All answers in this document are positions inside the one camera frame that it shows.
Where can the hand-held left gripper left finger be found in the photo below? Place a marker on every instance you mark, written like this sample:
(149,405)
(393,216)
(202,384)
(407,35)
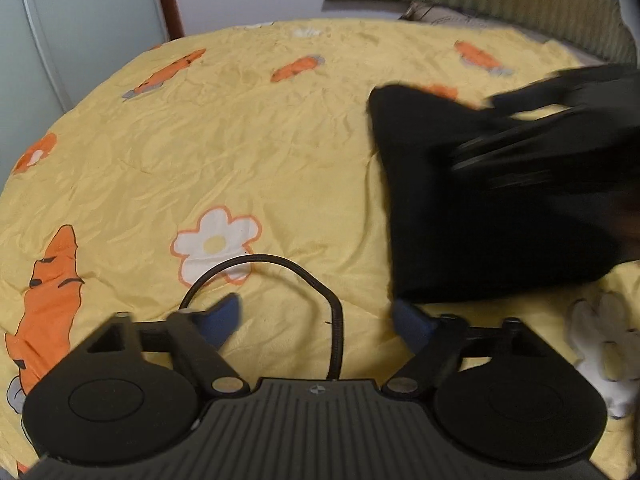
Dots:
(222,317)

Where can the pale grey wardrobe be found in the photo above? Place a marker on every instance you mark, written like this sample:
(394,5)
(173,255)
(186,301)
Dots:
(75,35)

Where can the black pants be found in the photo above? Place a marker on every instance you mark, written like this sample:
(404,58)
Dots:
(450,235)

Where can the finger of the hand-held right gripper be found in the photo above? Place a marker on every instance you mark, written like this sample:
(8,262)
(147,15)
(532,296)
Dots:
(530,94)

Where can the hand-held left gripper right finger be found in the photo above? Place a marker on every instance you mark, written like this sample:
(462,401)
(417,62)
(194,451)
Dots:
(410,325)

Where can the striped grey pillow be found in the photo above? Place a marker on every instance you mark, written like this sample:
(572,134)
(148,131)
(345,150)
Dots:
(432,12)

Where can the yellow carrot print blanket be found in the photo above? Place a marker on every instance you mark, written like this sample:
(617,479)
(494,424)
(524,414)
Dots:
(200,135)

